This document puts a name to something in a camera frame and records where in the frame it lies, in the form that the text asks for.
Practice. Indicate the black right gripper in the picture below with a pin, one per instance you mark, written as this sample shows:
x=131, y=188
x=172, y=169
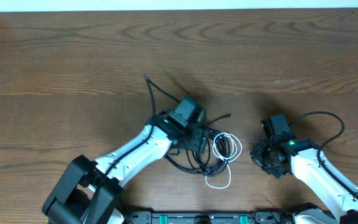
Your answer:
x=263, y=156

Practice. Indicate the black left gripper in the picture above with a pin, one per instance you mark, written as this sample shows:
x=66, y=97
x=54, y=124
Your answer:
x=196, y=142

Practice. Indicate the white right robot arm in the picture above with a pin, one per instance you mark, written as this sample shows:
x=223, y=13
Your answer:
x=280, y=152

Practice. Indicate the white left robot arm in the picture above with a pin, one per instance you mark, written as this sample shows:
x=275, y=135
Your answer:
x=89, y=191

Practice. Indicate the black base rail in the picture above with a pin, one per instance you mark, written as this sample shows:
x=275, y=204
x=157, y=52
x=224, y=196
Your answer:
x=262, y=216

